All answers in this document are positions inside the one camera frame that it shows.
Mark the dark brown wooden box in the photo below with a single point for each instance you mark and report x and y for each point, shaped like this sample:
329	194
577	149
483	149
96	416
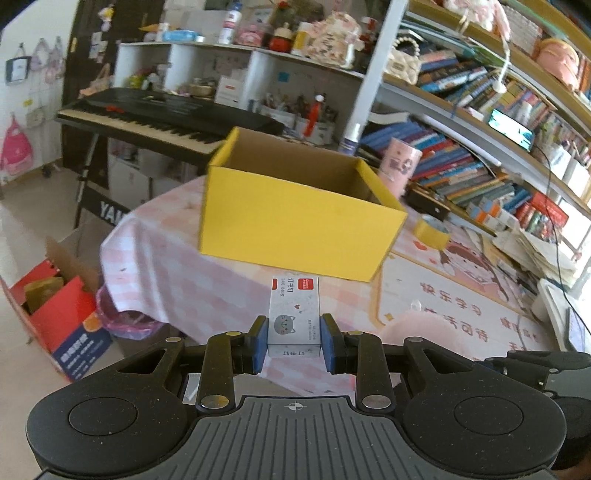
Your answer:
426	203

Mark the white quilted handbag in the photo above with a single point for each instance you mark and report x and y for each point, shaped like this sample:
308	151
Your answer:
404	61

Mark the dark wooden door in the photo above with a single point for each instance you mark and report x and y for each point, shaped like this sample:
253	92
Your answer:
99	27

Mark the row of leaning books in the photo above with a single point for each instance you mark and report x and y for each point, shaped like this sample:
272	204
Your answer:
475	190

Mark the white spray bottle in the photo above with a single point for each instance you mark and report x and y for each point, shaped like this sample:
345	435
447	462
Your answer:
350	140

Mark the yellow cardboard box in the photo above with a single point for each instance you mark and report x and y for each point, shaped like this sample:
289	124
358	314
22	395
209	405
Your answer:
277	203

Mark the red cardboard box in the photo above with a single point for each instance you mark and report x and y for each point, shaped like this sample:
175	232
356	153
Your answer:
56	304

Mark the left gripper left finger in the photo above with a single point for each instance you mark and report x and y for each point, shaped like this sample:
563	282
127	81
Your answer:
228	355

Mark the stack of papers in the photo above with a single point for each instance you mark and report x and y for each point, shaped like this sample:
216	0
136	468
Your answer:
543	259

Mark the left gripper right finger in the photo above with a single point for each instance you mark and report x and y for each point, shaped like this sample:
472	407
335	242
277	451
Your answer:
362	355

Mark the pink cartoon desk mat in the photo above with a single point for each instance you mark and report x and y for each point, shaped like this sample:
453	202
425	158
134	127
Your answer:
151	264

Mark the pink cartoon cylinder canister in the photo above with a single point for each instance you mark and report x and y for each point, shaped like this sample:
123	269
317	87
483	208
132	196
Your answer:
398	166

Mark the black Yamaha keyboard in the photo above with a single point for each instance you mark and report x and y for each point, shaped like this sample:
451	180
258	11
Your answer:
184	128

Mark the white cubby shelf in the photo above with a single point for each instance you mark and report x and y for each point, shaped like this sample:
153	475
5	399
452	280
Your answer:
279	85

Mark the yellow tape roll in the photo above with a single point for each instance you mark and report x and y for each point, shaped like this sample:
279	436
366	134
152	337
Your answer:
432	232

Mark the white staples box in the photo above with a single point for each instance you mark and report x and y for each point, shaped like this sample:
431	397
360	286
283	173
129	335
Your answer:
294	317

